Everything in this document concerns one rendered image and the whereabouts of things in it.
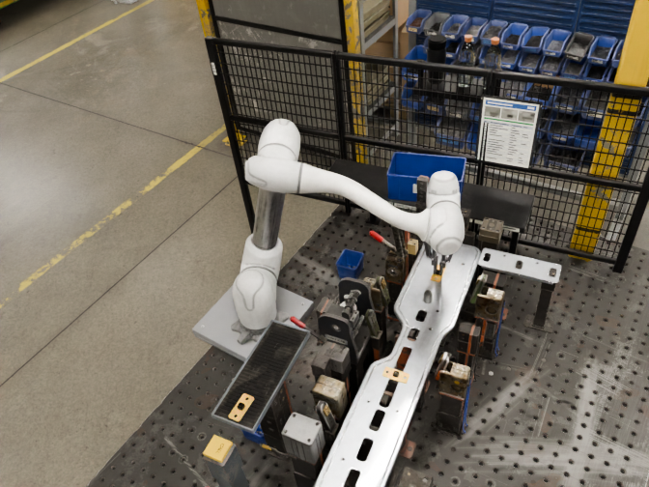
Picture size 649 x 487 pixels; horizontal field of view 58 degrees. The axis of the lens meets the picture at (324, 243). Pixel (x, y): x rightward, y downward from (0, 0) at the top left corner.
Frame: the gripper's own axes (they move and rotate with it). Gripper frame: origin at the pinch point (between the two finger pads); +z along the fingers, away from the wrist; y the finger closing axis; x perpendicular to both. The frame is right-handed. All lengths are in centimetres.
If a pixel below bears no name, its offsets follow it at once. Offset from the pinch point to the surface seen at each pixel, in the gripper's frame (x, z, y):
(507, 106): 55, -36, 9
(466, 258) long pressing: 12.4, 5.4, 7.6
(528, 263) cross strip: 17.3, 5.4, 29.6
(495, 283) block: 5.1, 7.4, 20.4
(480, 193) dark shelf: 48.5, 2.5, 3.7
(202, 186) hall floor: 121, 106, -214
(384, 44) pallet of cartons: 289, 62, -129
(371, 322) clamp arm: -34.2, -1.7, -13.1
